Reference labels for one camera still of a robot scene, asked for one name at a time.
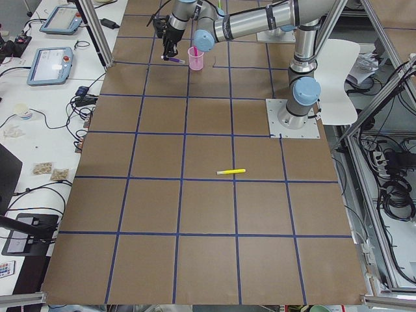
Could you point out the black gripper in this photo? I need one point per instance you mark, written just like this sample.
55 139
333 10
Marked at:
172 35

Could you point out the purple marker pen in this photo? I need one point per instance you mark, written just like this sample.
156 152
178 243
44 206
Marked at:
172 59

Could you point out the pink marker pen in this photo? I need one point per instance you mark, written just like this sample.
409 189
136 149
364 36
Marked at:
196 55

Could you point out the pink mesh cup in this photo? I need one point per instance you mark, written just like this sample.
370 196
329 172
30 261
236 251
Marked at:
191 63

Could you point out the black power adapter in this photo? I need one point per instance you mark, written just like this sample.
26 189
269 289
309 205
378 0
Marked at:
109 23

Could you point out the far blue teach pendant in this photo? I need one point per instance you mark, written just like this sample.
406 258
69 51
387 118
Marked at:
63 20

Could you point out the blue teach pendant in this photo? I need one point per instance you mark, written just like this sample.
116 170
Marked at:
50 66
63 20

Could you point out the near blue teach pendant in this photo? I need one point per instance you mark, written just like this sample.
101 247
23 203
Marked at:
50 66

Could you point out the yellow marker pen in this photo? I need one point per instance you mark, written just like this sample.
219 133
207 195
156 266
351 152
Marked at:
231 172

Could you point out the white plastic chair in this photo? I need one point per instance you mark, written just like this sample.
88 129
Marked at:
335 61

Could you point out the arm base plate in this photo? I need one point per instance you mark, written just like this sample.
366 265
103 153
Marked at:
264 37
282 124

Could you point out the aluminium frame post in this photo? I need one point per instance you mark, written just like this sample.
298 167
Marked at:
95 31

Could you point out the black camera stand base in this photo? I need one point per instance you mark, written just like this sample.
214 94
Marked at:
30 234

